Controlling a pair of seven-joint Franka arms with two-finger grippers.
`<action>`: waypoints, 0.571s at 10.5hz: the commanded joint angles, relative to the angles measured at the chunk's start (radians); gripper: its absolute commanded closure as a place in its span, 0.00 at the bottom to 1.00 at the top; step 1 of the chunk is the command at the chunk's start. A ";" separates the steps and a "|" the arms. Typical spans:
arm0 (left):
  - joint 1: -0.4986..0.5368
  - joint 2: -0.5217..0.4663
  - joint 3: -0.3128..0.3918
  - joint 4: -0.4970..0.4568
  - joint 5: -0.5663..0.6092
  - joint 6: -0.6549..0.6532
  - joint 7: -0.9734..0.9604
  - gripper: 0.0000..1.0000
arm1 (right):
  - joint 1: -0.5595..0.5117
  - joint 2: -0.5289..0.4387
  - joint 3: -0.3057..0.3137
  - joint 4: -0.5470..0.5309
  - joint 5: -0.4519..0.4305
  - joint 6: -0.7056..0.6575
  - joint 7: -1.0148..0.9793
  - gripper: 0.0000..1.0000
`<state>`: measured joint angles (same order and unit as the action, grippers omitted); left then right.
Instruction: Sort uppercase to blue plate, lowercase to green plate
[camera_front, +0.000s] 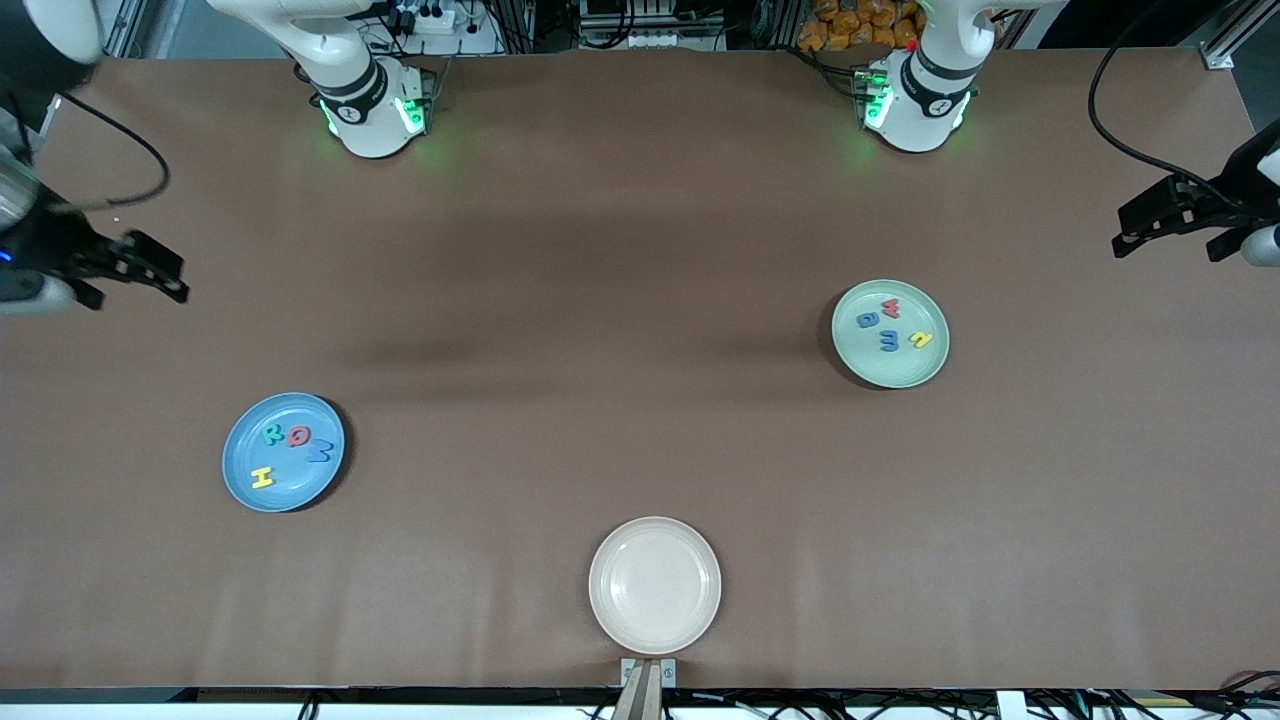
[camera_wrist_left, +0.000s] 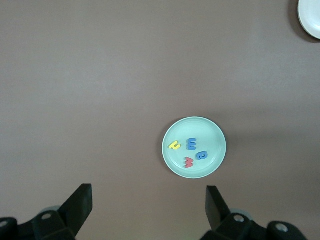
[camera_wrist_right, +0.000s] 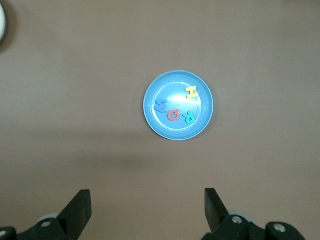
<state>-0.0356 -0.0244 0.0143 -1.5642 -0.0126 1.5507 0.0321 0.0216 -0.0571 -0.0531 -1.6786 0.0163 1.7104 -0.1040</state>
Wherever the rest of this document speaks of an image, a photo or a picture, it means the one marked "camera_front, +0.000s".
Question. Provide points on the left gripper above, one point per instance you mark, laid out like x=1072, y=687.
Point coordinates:
x=1222, y=203

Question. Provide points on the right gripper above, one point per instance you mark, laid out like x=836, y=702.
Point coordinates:
x=42, y=247

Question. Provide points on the teal letter R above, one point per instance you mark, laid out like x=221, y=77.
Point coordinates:
x=272, y=435

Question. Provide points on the red uppercase letter Q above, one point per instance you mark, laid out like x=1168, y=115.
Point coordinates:
x=293, y=437

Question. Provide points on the yellow letter H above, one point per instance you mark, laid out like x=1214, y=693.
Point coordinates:
x=262, y=477

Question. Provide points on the blue uppercase letter M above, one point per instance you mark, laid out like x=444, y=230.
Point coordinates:
x=320, y=452

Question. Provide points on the red lowercase letter w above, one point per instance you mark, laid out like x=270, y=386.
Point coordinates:
x=890, y=308

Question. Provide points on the blue lowercase letter m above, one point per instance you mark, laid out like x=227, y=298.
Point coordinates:
x=889, y=341

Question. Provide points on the blue lowercase letter g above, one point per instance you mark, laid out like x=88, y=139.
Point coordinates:
x=868, y=320

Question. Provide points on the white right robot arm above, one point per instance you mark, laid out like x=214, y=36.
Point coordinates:
x=365, y=100

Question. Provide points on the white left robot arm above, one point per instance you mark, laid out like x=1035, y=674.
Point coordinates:
x=930, y=90

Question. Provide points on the blue plate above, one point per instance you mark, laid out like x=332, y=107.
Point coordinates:
x=290, y=495

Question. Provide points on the green plate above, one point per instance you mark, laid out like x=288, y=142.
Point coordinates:
x=895, y=368

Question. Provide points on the cream plate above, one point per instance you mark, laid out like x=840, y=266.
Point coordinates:
x=655, y=586

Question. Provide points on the brown table cover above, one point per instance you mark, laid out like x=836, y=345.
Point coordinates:
x=1000, y=550

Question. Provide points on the orange objects pile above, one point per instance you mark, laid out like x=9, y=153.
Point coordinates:
x=860, y=25

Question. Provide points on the white power strip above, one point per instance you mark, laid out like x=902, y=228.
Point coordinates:
x=428, y=18

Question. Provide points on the background metal rack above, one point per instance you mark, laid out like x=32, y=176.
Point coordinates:
x=645, y=25

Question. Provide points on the aluminium frame post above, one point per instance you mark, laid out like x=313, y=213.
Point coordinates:
x=130, y=25
x=1235, y=35

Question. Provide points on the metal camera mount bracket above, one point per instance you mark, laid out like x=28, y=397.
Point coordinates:
x=648, y=675

